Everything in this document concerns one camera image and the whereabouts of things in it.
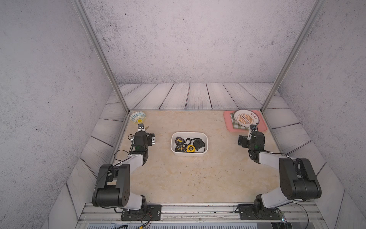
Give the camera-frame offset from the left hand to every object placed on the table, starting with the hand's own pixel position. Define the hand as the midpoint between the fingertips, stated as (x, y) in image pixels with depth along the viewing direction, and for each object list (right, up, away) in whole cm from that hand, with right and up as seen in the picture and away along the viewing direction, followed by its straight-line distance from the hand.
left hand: (145, 134), depth 93 cm
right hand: (+67, -1, +1) cm, 67 cm away
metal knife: (-4, +3, +18) cm, 19 cm away
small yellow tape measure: (+29, -10, +3) cm, 31 cm away
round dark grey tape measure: (+22, -5, +6) cm, 23 cm away
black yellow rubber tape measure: (+23, -10, +1) cm, 25 cm away
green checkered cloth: (+64, +4, +17) cm, 67 cm away
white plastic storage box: (+28, -7, +6) cm, 30 cm away
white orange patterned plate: (+74, +11, +22) cm, 78 cm away
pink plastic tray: (+59, +3, +18) cm, 62 cm away
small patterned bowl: (-12, +11, +22) cm, 28 cm away
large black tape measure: (+34, -6, +4) cm, 35 cm away
